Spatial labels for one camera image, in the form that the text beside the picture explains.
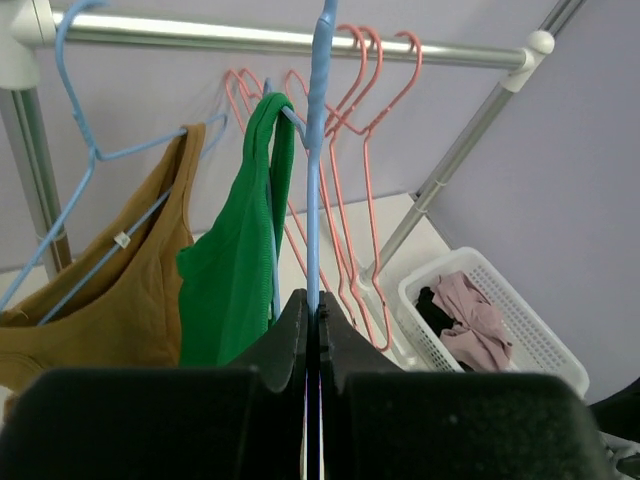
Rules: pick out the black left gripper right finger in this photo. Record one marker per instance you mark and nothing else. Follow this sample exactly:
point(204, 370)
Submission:
point(358, 399)

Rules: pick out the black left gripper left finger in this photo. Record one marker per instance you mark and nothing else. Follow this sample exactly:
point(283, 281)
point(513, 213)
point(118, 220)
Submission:
point(274, 405)

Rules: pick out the green tank top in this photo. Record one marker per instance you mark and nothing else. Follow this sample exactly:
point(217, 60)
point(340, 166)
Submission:
point(225, 297)

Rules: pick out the mauve tank top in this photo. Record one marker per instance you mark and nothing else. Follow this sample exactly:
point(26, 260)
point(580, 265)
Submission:
point(477, 338)

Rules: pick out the brown tank top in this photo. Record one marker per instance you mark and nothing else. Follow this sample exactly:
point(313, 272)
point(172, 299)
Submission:
point(117, 304)

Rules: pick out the blue wire hanger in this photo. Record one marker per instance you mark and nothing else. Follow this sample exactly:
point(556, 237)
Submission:
point(95, 155)
point(312, 136)

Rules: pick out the black tank top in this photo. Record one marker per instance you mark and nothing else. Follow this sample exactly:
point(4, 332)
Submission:
point(434, 317)

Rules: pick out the white and grey garment rack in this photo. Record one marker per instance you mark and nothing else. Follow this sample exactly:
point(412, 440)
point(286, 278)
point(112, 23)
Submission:
point(24, 25)

